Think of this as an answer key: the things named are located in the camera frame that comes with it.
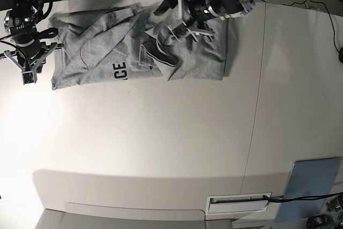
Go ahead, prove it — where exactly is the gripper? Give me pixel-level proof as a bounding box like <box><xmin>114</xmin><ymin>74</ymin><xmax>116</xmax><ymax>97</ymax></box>
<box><xmin>1</xmin><ymin>29</ymin><xmax>64</xmax><ymax>72</ymax></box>
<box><xmin>165</xmin><ymin>0</ymin><xmax>222</xmax><ymax>42</ymax></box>

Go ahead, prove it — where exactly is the grey T-shirt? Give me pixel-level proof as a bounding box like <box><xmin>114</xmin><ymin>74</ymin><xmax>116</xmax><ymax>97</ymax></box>
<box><xmin>49</xmin><ymin>4</ymin><xmax>227</xmax><ymax>90</ymax></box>

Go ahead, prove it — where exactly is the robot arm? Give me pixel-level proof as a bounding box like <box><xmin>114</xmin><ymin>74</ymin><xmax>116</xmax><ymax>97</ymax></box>
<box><xmin>4</xmin><ymin>0</ymin><xmax>255</xmax><ymax>75</ymax></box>
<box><xmin>1</xmin><ymin>0</ymin><xmax>63</xmax><ymax>83</ymax></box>

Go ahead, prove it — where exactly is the blue-grey board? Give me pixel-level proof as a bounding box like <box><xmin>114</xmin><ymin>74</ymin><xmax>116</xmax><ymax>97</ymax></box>
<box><xmin>274</xmin><ymin>157</ymin><xmax>341</xmax><ymax>223</ymax></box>

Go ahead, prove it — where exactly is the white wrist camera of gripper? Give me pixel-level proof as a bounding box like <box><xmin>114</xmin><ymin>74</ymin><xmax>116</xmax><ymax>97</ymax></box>
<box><xmin>21</xmin><ymin>71</ymin><xmax>37</xmax><ymax>85</ymax></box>
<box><xmin>168</xmin><ymin>22</ymin><xmax>191</xmax><ymax>42</ymax></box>

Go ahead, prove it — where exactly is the black cable on table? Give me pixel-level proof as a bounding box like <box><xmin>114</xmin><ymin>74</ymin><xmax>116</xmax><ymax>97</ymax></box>
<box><xmin>264</xmin><ymin>193</ymin><xmax>343</xmax><ymax>203</ymax></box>

